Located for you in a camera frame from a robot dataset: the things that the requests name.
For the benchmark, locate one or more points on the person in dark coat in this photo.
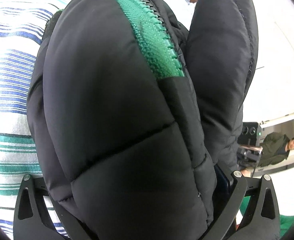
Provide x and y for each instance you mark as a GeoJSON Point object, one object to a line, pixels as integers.
{"type": "Point", "coordinates": [276, 148]}

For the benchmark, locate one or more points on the black puffer jacket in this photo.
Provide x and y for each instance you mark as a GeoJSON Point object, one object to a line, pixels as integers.
{"type": "Point", "coordinates": [130, 111]}

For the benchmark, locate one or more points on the striped blue bed sheet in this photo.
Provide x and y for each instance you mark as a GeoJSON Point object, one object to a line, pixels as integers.
{"type": "Point", "coordinates": [22, 25]}

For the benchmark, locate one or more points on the black equipment box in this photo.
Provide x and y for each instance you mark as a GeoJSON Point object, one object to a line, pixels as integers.
{"type": "Point", "coordinates": [250, 134]}

